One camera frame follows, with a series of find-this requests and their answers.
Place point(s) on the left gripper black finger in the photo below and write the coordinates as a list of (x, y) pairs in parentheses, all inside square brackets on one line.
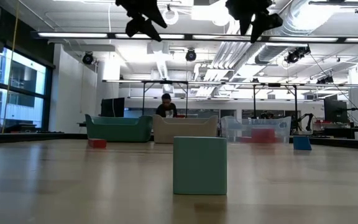
[(154, 16), (140, 27)]

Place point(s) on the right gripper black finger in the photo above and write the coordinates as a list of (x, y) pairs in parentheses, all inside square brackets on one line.
[(266, 22), (244, 24)]

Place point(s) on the long red block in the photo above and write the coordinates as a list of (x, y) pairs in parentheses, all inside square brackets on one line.
[(97, 143)]

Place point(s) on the small blue block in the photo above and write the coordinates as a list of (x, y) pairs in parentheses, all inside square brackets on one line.
[(302, 143)]

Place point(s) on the teal cube block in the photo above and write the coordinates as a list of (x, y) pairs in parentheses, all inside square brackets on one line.
[(199, 166)]

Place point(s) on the black background robot arm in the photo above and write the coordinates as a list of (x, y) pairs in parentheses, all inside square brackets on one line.
[(308, 119)]

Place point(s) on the black overhead light bar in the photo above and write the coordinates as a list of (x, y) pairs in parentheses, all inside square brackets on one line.
[(113, 35)]

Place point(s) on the black monitor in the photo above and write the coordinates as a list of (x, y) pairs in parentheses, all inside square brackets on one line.
[(336, 110), (112, 107)]

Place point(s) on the person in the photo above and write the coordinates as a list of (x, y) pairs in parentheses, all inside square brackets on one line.
[(166, 109)]

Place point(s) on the green plastic bin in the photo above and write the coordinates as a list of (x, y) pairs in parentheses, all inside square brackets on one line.
[(117, 130)]

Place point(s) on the clear plastic bin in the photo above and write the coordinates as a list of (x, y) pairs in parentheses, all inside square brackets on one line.
[(278, 127)]

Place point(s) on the pale grey plastic bin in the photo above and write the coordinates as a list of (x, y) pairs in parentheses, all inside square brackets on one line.
[(185, 132)]

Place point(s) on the large black-framed window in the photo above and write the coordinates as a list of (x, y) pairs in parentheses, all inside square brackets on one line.
[(20, 74)]

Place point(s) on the silver ceiling air duct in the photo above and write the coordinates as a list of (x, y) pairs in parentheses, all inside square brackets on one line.
[(303, 18)]

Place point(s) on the black background rig frame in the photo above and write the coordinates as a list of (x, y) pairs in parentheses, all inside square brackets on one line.
[(273, 84), (165, 82)]

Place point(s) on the black aluminium table frame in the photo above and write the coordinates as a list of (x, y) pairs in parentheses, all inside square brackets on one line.
[(42, 137)]

